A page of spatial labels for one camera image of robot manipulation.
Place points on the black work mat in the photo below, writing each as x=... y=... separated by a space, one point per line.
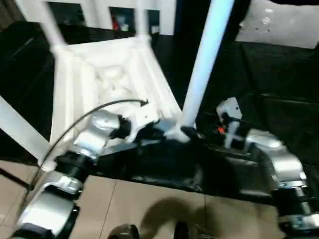
x=274 y=74

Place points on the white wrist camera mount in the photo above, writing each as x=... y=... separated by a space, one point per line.
x=231 y=107
x=142 y=117

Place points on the black sofa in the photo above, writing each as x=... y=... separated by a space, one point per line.
x=184 y=17

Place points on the grey printed cushion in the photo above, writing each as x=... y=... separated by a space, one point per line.
x=281 y=27

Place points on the red bottle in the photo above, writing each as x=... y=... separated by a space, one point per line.
x=115 y=22

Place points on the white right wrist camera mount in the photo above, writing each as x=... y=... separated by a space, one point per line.
x=231 y=107

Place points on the white cabinet with glass doors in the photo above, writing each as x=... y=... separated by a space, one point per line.
x=97 y=10

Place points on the thin black floor rod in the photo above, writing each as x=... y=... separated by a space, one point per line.
x=15 y=178

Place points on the small white jar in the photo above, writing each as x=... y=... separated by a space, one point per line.
x=154 y=29
x=124 y=26

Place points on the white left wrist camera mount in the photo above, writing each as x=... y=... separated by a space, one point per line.
x=142 y=117

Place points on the white plastic table leg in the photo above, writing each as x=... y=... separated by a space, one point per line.
x=22 y=124
x=49 y=25
x=207 y=49
x=140 y=17

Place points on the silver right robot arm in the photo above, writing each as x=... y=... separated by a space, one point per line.
x=281 y=159

